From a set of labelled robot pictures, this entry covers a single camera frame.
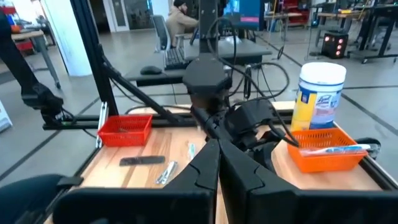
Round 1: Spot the orange plastic basket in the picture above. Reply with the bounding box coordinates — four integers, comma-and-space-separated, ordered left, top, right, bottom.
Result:
286, 127, 369, 174

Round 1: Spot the bagged silver nail clipper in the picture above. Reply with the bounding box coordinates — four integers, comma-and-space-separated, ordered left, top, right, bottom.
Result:
154, 160, 178, 185

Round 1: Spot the bagged blue white toothbrush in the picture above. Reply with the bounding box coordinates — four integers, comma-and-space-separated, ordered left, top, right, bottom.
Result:
298, 143, 373, 157
187, 141, 197, 162

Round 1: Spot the grey desk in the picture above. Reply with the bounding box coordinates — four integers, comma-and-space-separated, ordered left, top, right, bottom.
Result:
124, 37, 274, 87

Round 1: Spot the black keyboard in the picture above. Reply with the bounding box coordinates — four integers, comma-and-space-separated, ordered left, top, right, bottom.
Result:
164, 47, 189, 70

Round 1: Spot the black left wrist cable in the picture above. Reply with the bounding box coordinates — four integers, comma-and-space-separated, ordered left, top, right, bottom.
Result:
205, 17, 300, 147

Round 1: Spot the background table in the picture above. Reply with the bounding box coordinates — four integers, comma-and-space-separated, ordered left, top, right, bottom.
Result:
346, 4, 398, 65
11, 29, 62, 90

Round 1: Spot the black coiled cable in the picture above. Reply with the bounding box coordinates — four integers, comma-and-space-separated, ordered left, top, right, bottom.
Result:
244, 64, 254, 101

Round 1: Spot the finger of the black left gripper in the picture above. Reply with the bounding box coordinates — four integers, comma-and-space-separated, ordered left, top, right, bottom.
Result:
190, 107, 229, 142
253, 136, 282, 170

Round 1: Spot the black monitor blue screen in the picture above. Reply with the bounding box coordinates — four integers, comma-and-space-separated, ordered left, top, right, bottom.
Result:
222, 0, 266, 31

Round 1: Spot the red plastic basket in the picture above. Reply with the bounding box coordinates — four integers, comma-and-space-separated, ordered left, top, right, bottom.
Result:
97, 114, 154, 147

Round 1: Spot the black computer mouse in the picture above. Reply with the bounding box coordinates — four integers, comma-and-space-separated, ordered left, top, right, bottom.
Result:
139, 65, 163, 76

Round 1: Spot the black plastic comb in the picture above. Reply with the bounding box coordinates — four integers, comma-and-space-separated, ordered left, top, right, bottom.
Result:
119, 155, 166, 167

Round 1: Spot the person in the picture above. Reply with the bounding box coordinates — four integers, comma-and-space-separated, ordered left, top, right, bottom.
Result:
165, 0, 200, 48

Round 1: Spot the black lit computer tower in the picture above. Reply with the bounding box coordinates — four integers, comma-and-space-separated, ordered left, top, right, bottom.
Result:
321, 30, 349, 60

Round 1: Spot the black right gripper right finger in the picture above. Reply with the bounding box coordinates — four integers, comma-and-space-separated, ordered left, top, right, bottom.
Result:
219, 139, 340, 224

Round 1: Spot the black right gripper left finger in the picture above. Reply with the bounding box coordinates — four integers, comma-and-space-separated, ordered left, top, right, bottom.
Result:
132, 139, 221, 224

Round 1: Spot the grey office chair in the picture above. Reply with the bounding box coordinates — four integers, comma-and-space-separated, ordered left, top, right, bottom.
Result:
151, 14, 184, 53

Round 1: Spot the white pillar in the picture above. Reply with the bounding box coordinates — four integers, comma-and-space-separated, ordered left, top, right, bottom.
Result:
40, 0, 93, 77

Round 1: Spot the Lysol wipes canister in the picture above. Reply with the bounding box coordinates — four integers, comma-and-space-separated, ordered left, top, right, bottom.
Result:
290, 61, 348, 132

